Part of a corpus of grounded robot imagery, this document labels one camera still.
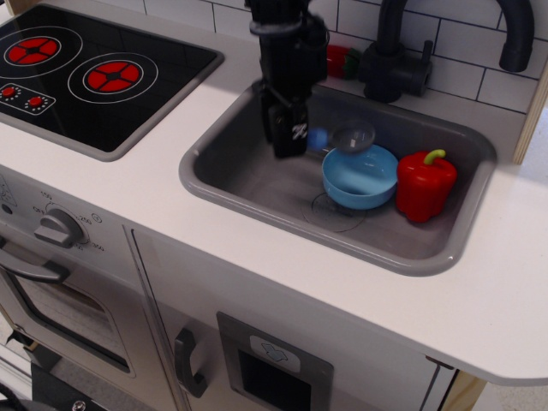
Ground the dark grey toy faucet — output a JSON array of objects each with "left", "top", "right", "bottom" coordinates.
[{"left": 358, "top": 0, "right": 534, "bottom": 103}]

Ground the red toy bell pepper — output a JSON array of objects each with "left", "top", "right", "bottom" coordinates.
[{"left": 396, "top": 149, "right": 457, "bottom": 223}]

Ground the grey plastic sink basin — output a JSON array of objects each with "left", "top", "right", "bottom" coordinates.
[{"left": 179, "top": 86, "right": 497, "bottom": 276}]

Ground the toy oven door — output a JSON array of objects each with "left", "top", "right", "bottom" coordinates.
[{"left": 1, "top": 234, "right": 181, "bottom": 410}]

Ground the grey oven dial knob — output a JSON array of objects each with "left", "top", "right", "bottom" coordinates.
[{"left": 34, "top": 208, "right": 85, "bottom": 248}]

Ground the red toy chili pepper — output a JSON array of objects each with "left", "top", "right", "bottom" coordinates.
[{"left": 327, "top": 45, "right": 361, "bottom": 80}]

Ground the white cabinet door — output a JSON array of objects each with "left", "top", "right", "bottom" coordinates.
[{"left": 131, "top": 229, "right": 456, "bottom": 410}]

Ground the grey toy dispenser panel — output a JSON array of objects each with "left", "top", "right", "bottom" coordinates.
[{"left": 217, "top": 312, "right": 334, "bottom": 411}]

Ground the blue-handled grey toy spoon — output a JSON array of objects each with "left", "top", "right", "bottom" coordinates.
[{"left": 307, "top": 121, "right": 376, "bottom": 154}]

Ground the grey cabinet door handle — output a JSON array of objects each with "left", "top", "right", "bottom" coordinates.
[{"left": 174, "top": 328, "right": 208, "bottom": 398}]

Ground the grey oven door handle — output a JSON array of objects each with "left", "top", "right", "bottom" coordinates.
[{"left": 1, "top": 249, "right": 70, "bottom": 283}]

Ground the light blue plastic bowl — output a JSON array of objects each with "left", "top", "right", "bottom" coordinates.
[{"left": 322, "top": 145, "right": 398, "bottom": 210}]

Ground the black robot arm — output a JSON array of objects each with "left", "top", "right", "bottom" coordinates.
[{"left": 245, "top": 0, "right": 330, "bottom": 158}]

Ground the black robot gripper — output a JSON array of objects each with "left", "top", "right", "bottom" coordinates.
[{"left": 252, "top": 16, "right": 330, "bottom": 158}]

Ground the black toy stove top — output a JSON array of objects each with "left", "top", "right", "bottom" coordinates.
[{"left": 1, "top": 5, "right": 223, "bottom": 162}]

